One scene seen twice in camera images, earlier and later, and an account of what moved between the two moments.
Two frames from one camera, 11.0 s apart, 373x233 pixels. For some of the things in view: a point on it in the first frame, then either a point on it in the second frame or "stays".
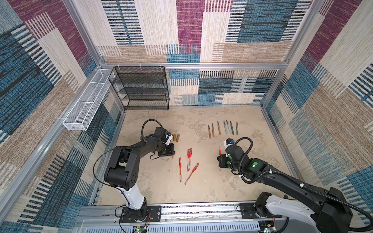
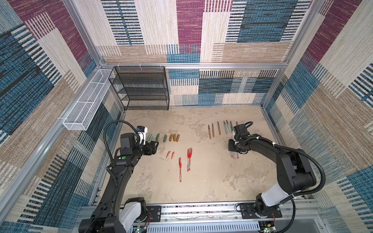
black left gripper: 170,152 to 149,148
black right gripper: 221,158 to 230,147
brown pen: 210,134 stays
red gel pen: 191,156 stays
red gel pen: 188,156 stays
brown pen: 219,128 stays
